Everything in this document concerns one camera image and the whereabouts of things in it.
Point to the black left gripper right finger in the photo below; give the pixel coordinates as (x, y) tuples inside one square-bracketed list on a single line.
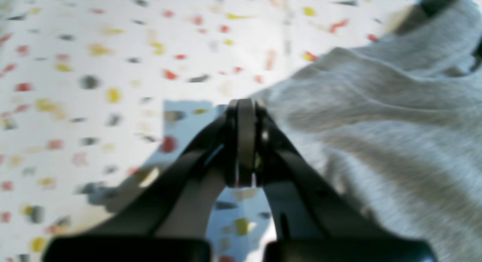
[(304, 206)]

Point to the grey T-shirt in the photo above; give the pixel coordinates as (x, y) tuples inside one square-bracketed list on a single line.
[(395, 126)]

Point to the terrazzo pattern tablecloth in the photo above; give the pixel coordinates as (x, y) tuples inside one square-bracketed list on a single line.
[(93, 91)]

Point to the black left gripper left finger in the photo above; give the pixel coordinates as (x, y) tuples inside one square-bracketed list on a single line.
[(179, 202)]

